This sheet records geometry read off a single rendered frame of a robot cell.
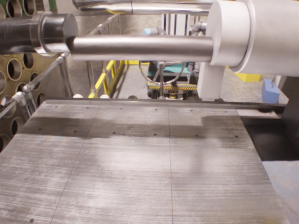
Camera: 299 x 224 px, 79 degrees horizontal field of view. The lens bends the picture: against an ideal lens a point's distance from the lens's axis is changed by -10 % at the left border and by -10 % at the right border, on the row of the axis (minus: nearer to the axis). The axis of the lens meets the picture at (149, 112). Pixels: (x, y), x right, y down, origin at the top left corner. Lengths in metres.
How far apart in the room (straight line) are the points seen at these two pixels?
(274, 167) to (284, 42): 0.51
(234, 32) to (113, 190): 0.59
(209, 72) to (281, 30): 0.29
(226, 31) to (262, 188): 0.51
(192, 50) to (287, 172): 0.62
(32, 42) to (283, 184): 1.00
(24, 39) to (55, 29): 0.11
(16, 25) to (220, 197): 0.84
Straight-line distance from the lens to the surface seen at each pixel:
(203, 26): 2.38
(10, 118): 2.40
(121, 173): 0.72
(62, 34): 0.66
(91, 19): 8.88
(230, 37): 0.59
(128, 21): 8.54
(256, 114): 1.10
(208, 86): 0.80
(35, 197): 0.74
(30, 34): 0.70
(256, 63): 0.63
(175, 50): 0.63
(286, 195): 0.86
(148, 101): 1.00
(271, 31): 0.61
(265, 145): 1.02
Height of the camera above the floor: 1.49
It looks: 35 degrees down
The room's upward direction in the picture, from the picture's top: straight up
